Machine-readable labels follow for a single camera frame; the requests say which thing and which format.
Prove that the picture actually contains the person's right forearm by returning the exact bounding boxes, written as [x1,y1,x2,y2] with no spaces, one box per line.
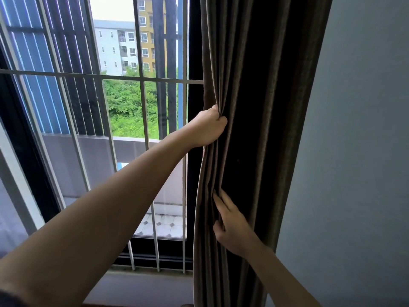
[248,246,321,307]

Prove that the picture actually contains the white metal window grille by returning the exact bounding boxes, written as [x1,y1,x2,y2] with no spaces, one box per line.
[0,0,205,274]

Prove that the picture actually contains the dark brown curtain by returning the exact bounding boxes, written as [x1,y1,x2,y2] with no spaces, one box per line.
[192,0,334,307]

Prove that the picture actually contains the person's left forearm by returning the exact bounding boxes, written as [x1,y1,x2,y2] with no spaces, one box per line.
[0,126,192,307]

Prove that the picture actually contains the green trees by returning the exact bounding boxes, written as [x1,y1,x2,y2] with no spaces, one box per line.
[100,68,190,140]

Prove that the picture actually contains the person's left hand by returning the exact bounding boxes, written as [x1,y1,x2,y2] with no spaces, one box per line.
[184,104,228,148]

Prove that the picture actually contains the pale grey apartment building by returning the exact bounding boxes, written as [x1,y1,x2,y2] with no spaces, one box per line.
[93,20,142,76]

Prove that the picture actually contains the blue slatted balcony screen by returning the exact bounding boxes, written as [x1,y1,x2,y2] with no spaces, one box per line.
[0,0,107,137]

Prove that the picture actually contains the dark vertical balcony slats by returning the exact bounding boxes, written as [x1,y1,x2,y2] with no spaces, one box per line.
[151,0,190,140]

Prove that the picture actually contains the black window frame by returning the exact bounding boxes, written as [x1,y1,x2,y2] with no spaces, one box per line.
[0,45,205,271]

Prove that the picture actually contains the grey balcony parapet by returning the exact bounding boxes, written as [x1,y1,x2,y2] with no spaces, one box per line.
[42,133,186,206]

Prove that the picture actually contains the person's right hand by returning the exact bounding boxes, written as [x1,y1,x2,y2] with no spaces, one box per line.
[212,190,266,260]

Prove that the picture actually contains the white window sill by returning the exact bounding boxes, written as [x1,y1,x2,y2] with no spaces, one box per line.
[82,268,196,307]

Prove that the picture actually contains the yellow apartment building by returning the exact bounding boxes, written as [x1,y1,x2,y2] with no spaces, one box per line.
[136,0,167,72]

